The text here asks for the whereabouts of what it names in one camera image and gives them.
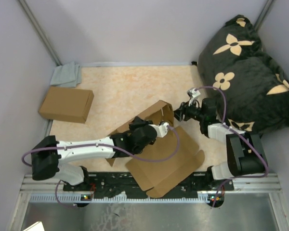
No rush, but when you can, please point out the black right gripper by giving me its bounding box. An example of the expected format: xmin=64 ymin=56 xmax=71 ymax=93
xmin=171 ymin=99 xmax=205 ymax=122

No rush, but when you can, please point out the brown cardboard box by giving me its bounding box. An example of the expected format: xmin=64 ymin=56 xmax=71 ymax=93
xmin=105 ymin=100 xmax=206 ymax=198
xmin=39 ymin=86 xmax=94 ymax=124

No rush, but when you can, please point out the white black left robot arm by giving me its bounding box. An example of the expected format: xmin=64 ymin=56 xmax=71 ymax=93
xmin=30 ymin=117 xmax=170 ymax=191

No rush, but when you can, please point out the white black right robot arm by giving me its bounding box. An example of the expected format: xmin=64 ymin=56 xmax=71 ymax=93
xmin=174 ymin=88 xmax=269 ymax=191

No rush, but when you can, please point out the closed brown cardboard box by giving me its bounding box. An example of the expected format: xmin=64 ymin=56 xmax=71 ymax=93
xmin=39 ymin=86 xmax=94 ymax=124

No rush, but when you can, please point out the black floral plush pillow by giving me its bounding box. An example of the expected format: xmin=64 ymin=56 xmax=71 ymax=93
xmin=197 ymin=15 xmax=289 ymax=134

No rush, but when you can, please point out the grey folded cloth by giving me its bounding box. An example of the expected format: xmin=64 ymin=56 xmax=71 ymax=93
xmin=50 ymin=62 xmax=82 ymax=88

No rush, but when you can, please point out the white paper corner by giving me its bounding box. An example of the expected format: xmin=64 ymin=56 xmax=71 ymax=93
xmin=23 ymin=221 xmax=45 ymax=231

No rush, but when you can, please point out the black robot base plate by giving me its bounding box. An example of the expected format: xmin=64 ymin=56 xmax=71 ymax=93
xmin=63 ymin=171 xmax=223 ymax=201

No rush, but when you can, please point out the aluminium frame rail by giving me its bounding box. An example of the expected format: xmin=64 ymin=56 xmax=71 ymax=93
xmin=19 ymin=172 xmax=281 ymax=207

